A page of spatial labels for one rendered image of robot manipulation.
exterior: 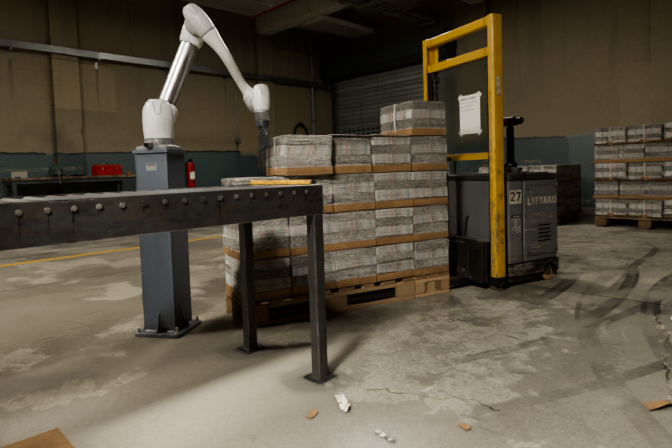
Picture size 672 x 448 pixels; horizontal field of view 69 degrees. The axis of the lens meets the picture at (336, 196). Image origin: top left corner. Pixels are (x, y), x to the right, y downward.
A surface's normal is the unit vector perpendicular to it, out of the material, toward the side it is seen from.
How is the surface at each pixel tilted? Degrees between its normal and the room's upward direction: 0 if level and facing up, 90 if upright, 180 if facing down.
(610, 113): 90
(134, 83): 90
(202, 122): 90
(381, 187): 90
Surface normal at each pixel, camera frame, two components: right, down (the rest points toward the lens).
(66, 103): 0.70, 0.01
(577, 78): -0.71, 0.06
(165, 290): -0.19, 0.06
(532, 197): 0.46, 0.03
